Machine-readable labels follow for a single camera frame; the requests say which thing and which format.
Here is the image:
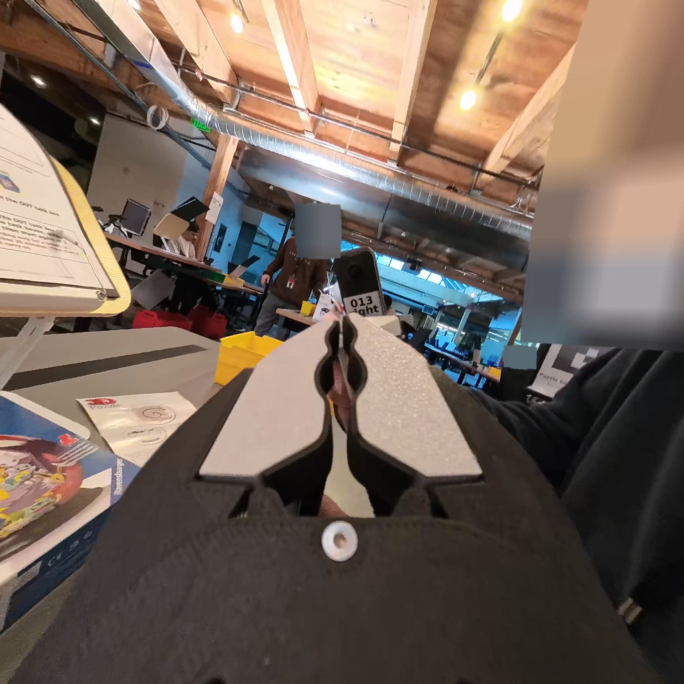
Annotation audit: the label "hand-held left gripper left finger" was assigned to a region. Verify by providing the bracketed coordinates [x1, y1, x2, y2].
[199, 319, 344, 517]

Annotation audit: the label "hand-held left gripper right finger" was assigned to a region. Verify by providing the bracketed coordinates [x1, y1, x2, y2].
[343, 313, 485, 517]

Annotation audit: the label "person's right forearm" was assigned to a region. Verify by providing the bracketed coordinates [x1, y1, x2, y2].
[467, 347, 684, 500]

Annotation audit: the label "white puzzle instruction leaflet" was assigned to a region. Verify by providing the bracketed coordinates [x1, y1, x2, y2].
[76, 391, 199, 467]

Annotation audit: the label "blue puzzle box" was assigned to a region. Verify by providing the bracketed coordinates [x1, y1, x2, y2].
[0, 392, 143, 632]

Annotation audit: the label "person's right hand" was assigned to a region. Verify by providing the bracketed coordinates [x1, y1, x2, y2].
[328, 370, 349, 428]

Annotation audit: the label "large yellow plastic bin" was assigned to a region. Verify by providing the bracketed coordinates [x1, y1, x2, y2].
[215, 331, 284, 387]

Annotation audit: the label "red plastic bins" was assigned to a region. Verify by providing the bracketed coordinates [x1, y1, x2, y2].
[132, 306, 228, 341]

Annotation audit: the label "black and white sign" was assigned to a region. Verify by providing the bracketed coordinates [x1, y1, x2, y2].
[528, 344, 616, 397]

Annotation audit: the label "wooden work table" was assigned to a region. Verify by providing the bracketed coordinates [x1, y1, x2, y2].
[104, 232, 265, 300]

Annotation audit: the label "black and white panel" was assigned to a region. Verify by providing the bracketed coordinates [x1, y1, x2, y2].
[154, 196, 211, 239]

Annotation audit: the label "computer monitor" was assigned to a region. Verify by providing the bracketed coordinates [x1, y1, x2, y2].
[120, 199, 152, 237]

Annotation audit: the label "person's dark jacket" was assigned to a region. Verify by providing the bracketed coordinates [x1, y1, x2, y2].
[556, 427, 684, 684]

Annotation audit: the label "instruction sheet on document stand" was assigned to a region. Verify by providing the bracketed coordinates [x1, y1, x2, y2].
[0, 103, 132, 385]

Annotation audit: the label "silver air duct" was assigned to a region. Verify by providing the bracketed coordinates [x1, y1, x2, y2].
[184, 93, 535, 270]

